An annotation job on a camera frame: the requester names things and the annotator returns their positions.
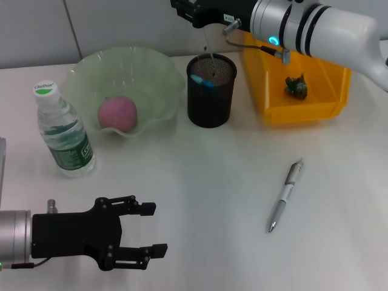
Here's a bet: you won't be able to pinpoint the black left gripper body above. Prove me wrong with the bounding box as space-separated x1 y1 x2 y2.
32 196 124 271

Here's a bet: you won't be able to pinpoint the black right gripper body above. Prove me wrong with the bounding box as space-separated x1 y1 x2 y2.
192 0 258 31

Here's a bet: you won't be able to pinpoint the clear plastic ruler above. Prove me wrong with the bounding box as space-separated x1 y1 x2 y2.
201 25 218 78

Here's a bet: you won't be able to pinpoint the blue scissors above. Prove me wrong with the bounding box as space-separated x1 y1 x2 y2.
190 74 216 89

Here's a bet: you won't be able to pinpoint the clear water bottle green label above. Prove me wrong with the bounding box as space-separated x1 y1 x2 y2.
33 79 97 178

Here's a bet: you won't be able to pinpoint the pink peach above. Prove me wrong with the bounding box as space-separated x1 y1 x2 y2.
97 96 138 133

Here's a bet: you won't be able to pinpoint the green plastic wrapper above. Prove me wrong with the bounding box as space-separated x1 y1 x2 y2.
284 72 309 101

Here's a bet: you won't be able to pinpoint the silver grey pen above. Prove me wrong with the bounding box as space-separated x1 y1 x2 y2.
269 157 305 233

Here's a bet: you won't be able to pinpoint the green translucent wavy fruit plate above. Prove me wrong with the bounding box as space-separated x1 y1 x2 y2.
62 45 186 139

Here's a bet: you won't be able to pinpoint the black mesh pen holder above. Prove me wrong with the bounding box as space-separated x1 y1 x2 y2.
186 53 239 129

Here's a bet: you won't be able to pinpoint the yellow plastic bin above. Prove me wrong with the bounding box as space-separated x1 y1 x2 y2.
242 30 352 125

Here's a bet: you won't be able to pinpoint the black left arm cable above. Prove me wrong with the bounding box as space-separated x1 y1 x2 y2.
0 257 51 270

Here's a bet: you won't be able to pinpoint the right arm cable silver connector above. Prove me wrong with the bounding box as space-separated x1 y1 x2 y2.
222 18 292 64

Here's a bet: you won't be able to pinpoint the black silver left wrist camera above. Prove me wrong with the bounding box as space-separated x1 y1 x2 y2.
0 136 7 210

